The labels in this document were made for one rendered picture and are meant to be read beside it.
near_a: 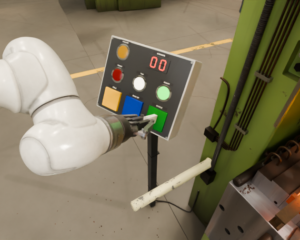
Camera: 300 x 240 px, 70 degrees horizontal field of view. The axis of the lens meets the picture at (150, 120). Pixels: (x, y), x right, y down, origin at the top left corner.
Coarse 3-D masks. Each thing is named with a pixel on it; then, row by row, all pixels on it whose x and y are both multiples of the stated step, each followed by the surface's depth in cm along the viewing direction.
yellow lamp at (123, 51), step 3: (120, 48) 77; (123, 48) 77; (126, 48) 76; (120, 51) 77; (123, 51) 77; (126, 51) 76; (120, 54) 78; (123, 54) 77; (126, 54) 77; (120, 57) 78; (123, 57) 77
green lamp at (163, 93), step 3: (162, 87) 72; (165, 87) 71; (159, 90) 72; (162, 90) 72; (165, 90) 71; (168, 90) 71; (159, 93) 72; (162, 93) 72; (165, 93) 71; (168, 93) 71; (159, 96) 73; (162, 96) 72; (165, 96) 71; (168, 96) 71; (162, 99) 72; (165, 99) 72
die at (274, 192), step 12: (264, 168) 64; (276, 168) 64; (288, 168) 64; (252, 180) 67; (264, 180) 62; (276, 180) 60; (288, 180) 60; (264, 192) 64; (276, 192) 60; (288, 192) 57; (276, 204) 62
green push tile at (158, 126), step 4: (152, 108) 74; (156, 108) 74; (148, 112) 76; (152, 112) 75; (156, 112) 74; (160, 112) 73; (164, 112) 73; (160, 116) 73; (164, 116) 73; (156, 120) 74; (160, 120) 74; (164, 120) 73; (156, 124) 75; (160, 124) 74; (152, 128) 76; (156, 128) 75; (160, 128) 74; (160, 132) 74
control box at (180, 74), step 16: (112, 48) 79; (128, 48) 76; (144, 48) 73; (112, 64) 80; (128, 64) 77; (144, 64) 74; (160, 64) 71; (176, 64) 68; (192, 64) 66; (112, 80) 82; (128, 80) 78; (144, 80) 75; (160, 80) 72; (176, 80) 69; (192, 80) 70; (144, 96) 76; (176, 96) 70; (112, 112) 84; (144, 112) 77; (176, 112) 71; (176, 128) 76
